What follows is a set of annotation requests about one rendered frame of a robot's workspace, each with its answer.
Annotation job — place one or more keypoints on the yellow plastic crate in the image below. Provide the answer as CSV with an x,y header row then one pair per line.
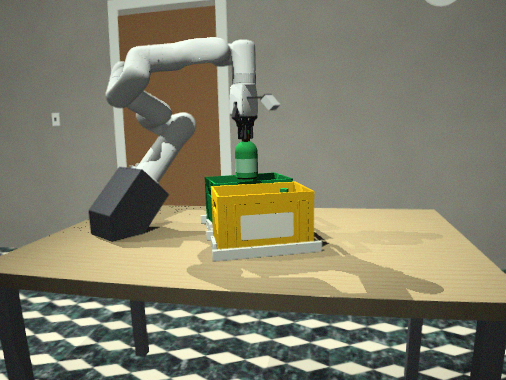
x,y
258,215

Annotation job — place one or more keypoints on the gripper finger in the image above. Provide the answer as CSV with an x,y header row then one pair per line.
x,y
242,130
250,124

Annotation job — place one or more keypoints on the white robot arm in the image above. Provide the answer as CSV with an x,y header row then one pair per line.
x,y
126,87

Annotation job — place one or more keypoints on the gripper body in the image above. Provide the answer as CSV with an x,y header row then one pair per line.
x,y
239,93

